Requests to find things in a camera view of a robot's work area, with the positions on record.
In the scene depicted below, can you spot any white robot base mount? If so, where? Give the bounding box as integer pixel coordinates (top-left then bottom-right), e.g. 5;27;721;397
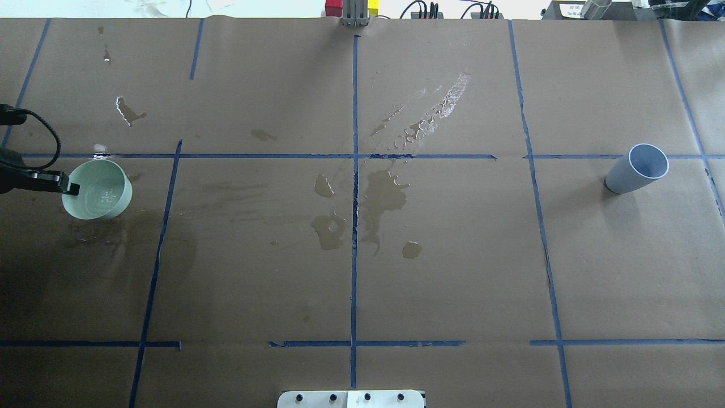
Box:
277;389;427;407

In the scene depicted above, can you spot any aluminium frame post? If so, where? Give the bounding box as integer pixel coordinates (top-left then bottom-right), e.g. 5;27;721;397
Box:
340;0;370;27

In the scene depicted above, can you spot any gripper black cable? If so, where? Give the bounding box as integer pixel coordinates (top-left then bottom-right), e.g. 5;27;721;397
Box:
0;109;62;171

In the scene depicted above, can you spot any steel cup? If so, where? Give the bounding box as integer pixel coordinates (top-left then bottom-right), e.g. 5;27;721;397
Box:
580;0;612;20

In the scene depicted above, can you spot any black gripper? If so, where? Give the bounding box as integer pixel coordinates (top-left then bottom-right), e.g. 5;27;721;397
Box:
1;104;80;196

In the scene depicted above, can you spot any light green bowl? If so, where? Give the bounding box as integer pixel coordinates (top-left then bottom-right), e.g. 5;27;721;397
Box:
62;159;134;220

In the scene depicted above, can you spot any red block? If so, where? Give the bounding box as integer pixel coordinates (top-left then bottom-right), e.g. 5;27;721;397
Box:
324;0;343;18

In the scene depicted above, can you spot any yellow block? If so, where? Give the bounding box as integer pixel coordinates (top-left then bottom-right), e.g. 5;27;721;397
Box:
367;0;380;16

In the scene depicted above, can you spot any brown paper table cover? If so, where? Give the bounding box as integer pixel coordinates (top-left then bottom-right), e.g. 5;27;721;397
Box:
2;16;723;407

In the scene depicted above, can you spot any grey-blue plastic cup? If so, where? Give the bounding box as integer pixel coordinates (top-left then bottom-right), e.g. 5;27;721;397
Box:
605;143;669;194

